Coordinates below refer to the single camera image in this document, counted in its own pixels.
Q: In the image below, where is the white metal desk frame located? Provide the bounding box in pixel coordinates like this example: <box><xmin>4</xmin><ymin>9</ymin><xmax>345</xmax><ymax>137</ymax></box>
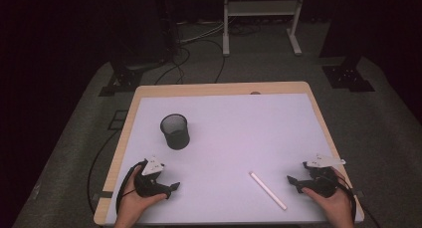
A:
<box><xmin>222</xmin><ymin>0</ymin><xmax>307</xmax><ymax>58</ymax></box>

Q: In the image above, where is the black mesh pen holder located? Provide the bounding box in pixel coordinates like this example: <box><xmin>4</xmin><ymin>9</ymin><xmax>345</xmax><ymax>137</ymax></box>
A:
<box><xmin>159</xmin><ymin>113</ymin><xmax>191</xmax><ymax>151</ymax></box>

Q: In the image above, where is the black stand base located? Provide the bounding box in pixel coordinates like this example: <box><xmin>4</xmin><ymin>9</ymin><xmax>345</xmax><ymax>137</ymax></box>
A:
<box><xmin>98</xmin><ymin>61</ymin><xmax>167</xmax><ymax>98</ymax></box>
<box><xmin>320</xmin><ymin>54</ymin><xmax>376</xmax><ymax>94</ymax></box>

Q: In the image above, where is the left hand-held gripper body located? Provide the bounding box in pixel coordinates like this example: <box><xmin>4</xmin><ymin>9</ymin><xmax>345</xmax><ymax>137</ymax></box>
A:
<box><xmin>133</xmin><ymin>155</ymin><xmax>168</xmax><ymax>199</ymax></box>

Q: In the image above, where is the white pen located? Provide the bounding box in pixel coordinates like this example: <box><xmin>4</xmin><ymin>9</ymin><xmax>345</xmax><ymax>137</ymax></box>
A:
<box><xmin>248</xmin><ymin>171</ymin><xmax>288</xmax><ymax>211</ymax></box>

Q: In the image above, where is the black floor cable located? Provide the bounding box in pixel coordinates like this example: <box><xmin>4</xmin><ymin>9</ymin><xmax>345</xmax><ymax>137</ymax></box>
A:
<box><xmin>87</xmin><ymin>129</ymin><xmax>121</xmax><ymax>216</ymax></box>
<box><xmin>153</xmin><ymin>46</ymin><xmax>192</xmax><ymax>87</ymax></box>
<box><xmin>180</xmin><ymin>38</ymin><xmax>227</xmax><ymax>85</ymax></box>

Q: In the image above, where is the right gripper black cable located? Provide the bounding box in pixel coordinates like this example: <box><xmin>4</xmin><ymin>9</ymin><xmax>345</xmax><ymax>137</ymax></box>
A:
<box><xmin>331</xmin><ymin>172</ymin><xmax>358</xmax><ymax>223</ymax></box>

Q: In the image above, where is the white floor cable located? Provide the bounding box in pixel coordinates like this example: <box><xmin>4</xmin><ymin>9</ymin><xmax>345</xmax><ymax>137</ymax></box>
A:
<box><xmin>178</xmin><ymin>21</ymin><xmax>227</xmax><ymax>45</ymax></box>

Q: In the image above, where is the person's left hand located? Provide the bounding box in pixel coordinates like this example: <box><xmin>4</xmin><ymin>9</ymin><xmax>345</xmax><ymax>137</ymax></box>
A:
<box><xmin>113</xmin><ymin>165</ymin><xmax>168</xmax><ymax>228</ymax></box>

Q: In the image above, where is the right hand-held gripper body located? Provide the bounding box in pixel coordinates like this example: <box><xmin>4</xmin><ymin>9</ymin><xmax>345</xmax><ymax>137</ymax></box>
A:
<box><xmin>302</xmin><ymin>153</ymin><xmax>347</xmax><ymax>199</ymax></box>

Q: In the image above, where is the wooden table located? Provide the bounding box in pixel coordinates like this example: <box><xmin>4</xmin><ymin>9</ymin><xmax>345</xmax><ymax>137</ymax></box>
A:
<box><xmin>93</xmin><ymin>81</ymin><xmax>365</xmax><ymax>227</ymax></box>

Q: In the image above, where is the floor socket hatch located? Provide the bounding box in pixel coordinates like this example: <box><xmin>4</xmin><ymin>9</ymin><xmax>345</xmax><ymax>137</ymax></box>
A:
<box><xmin>106</xmin><ymin>110</ymin><xmax>129</xmax><ymax>131</ymax></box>

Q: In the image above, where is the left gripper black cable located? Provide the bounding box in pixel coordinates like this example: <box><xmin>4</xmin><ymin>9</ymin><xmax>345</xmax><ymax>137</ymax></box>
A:
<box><xmin>114</xmin><ymin>159</ymin><xmax>149</xmax><ymax>214</ymax></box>

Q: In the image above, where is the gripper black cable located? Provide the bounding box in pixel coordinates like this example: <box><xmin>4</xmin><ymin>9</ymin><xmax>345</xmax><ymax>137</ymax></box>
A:
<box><xmin>331</xmin><ymin>172</ymin><xmax>358</xmax><ymax>223</ymax></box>
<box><xmin>114</xmin><ymin>159</ymin><xmax>149</xmax><ymax>214</ymax></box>

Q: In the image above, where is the white table mat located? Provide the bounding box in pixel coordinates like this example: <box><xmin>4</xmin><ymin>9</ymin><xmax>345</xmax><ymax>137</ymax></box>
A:
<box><xmin>105</xmin><ymin>93</ymin><xmax>364</xmax><ymax>225</ymax></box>

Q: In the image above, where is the person's right hand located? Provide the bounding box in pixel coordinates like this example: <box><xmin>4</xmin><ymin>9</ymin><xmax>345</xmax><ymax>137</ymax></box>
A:
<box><xmin>301</xmin><ymin>167</ymin><xmax>356</xmax><ymax>228</ymax></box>

